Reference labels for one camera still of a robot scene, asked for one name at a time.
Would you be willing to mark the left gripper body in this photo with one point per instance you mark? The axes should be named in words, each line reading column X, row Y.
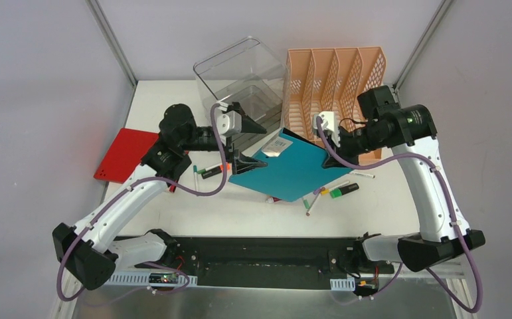
column 232, row 143

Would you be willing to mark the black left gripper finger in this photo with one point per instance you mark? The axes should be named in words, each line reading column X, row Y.
column 242, row 164
column 248, row 125

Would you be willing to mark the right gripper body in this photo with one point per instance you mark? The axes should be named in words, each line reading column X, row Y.
column 353, row 143

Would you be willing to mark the teal blue folder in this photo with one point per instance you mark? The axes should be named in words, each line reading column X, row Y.
column 294, row 168

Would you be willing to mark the red folder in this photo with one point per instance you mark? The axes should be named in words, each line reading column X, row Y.
column 124, row 154

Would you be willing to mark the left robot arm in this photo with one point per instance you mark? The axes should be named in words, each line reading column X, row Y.
column 90, row 250

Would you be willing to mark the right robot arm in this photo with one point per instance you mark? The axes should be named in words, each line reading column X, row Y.
column 411, row 135

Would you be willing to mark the white pen red cap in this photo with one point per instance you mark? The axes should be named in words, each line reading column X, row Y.
column 361, row 174

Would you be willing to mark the white marker yellow cap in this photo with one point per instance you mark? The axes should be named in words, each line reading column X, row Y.
column 332, row 188

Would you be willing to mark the black highlighter green cap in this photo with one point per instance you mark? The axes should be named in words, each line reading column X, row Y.
column 346, row 189

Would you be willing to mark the black highlighter orange cap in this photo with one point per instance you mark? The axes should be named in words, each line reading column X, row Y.
column 215, row 171

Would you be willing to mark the white marker teal cap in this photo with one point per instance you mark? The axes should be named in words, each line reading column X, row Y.
column 195, row 177

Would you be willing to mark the red white short marker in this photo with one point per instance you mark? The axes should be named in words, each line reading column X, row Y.
column 272, row 200

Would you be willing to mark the white marker green tip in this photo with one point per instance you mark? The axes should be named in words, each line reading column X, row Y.
column 306, row 203

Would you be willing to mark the clear grey drawer organizer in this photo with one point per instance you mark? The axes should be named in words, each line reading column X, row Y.
column 250, row 73

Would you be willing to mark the peach plastic file rack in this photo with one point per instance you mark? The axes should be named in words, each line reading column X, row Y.
column 329, row 79

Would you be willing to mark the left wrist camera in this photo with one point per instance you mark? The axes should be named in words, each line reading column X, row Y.
column 228, row 121

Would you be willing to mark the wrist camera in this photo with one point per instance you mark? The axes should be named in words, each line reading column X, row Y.
column 228, row 121
column 329, row 126

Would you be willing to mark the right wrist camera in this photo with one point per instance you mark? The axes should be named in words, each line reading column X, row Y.
column 329, row 126

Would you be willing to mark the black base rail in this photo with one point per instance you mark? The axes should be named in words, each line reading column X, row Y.
column 284, row 263

